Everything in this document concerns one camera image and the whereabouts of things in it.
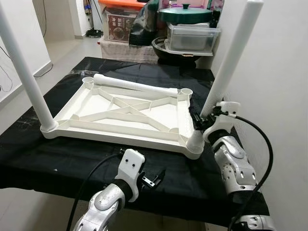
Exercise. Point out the cream plastic ribbed table top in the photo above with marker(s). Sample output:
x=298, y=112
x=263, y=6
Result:
x=82, y=103

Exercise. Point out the patterned cloth covered bench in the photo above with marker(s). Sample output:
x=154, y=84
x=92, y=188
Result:
x=125, y=50

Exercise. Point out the orange lid storage box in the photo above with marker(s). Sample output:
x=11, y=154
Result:
x=118, y=26

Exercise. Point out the green pot lid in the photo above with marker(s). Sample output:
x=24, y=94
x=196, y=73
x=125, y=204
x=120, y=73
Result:
x=185, y=14

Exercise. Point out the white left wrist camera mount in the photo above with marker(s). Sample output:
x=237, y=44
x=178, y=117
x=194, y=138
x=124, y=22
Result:
x=131, y=163

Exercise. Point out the clear plastic container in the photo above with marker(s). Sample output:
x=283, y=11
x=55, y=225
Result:
x=192, y=38

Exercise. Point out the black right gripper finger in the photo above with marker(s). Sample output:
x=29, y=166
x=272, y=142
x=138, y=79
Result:
x=198, y=122

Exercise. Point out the black tablecloth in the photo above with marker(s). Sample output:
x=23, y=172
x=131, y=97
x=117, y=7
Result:
x=120, y=168

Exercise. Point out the shiny black curved pan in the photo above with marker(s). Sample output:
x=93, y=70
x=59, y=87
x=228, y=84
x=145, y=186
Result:
x=144, y=29

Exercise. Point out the black floor device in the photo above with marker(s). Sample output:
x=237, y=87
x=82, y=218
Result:
x=95, y=33

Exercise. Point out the small clear tape strip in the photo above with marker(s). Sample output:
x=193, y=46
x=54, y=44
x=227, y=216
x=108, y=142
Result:
x=81, y=71

